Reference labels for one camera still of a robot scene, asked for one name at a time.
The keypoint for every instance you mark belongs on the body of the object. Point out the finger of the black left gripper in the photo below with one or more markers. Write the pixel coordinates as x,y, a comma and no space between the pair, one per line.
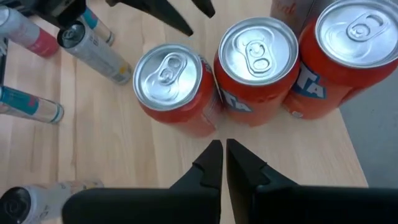
155,12
203,7

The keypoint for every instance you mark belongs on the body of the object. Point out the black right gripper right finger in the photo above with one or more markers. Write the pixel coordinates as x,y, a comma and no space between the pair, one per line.
280,205

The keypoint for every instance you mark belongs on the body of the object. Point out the orange Fanta strawberry soda can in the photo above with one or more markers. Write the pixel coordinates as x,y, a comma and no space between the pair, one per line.
168,77
357,31
258,53

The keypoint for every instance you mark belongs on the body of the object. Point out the silver blue slim energy can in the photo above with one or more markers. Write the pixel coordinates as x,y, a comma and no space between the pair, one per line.
31,104
99,28

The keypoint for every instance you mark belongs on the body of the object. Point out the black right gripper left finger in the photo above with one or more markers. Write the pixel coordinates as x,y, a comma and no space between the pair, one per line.
186,205

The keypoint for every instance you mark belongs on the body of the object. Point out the white pink soda can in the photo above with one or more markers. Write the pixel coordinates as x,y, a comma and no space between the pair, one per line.
28,31

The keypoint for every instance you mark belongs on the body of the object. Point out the slim pale can black top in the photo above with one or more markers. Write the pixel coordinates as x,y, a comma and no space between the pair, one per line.
287,12
93,53
31,202

